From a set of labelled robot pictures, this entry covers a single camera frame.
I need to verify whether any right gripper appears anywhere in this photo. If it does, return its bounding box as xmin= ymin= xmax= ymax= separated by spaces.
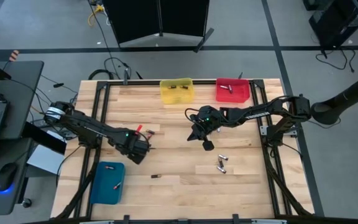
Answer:
xmin=187 ymin=105 xmax=226 ymax=152

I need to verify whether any yellow plastic bin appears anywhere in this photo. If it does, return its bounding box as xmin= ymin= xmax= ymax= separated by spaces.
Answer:
xmin=159 ymin=77 xmax=195 ymax=105

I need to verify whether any blue plastic bin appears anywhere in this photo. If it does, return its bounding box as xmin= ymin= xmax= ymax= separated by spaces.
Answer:
xmin=89 ymin=161 xmax=126 ymax=205

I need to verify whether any red plastic bin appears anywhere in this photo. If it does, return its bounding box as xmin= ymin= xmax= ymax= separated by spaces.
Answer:
xmin=215 ymin=77 xmax=251 ymax=104

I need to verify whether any white flat box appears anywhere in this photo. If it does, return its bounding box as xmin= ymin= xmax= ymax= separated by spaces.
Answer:
xmin=26 ymin=144 xmax=65 ymax=175

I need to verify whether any black flat board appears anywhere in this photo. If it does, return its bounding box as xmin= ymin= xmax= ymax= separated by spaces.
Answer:
xmin=22 ymin=121 xmax=68 ymax=156

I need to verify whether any black desk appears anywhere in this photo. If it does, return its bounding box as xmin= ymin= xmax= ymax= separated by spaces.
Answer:
xmin=0 ymin=60 xmax=45 ymax=216

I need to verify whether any black folding screen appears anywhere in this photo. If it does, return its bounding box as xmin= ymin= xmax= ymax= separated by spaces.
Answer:
xmin=102 ymin=0 xmax=214 ymax=53

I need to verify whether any black stand pole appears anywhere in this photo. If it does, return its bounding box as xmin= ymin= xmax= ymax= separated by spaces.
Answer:
xmin=310 ymin=67 xmax=358 ymax=126

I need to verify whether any black computer mouse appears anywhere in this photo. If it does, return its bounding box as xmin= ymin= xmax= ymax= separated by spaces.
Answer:
xmin=0 ymin=162 xmax=19 ymax=192

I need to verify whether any black equipment cabinet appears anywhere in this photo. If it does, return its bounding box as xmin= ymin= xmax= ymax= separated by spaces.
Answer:
xmin=303 ymin=0 xmax=358 ymax=50

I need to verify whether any black table frame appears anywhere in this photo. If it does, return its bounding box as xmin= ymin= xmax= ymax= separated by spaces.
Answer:
xmin=73 ymin=79 xmax=293 ymax=220

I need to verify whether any grey metal base plate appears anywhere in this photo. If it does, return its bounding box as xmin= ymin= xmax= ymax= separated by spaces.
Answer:
xmin=259 ymin=125 xmax=298 ymax=138

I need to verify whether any black diagonal frame strut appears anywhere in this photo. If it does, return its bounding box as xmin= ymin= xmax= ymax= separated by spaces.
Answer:
xmin=267 ymin=166 xmax=310 ymax=217
xmin=54 ymin=155 xmax=101 ymax=218

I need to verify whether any thick black cable coil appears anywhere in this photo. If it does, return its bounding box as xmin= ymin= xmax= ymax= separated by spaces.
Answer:
xmin=88 ymin=68 xmax=115 ymax=81

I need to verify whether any yellow floor cable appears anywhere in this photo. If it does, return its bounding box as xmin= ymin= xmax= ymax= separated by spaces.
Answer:
xmin=87 ymin=3 xmax=106 ymax=27

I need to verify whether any black floor cable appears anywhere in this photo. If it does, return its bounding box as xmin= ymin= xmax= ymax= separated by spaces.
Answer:
xmin=315 ymin=49 xmax=357 ymax=74

